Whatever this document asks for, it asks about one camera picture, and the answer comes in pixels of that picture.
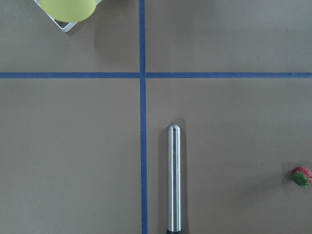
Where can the yellow cup on rack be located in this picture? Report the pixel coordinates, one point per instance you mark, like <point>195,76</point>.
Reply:
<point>69,10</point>

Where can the red strawberry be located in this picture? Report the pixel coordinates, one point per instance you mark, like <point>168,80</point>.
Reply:
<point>302,176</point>

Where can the steel muddler black handle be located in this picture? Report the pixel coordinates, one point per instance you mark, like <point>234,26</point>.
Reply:
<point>174,215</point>

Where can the white wire cup rack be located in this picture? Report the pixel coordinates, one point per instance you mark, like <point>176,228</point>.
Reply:
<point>64,26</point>

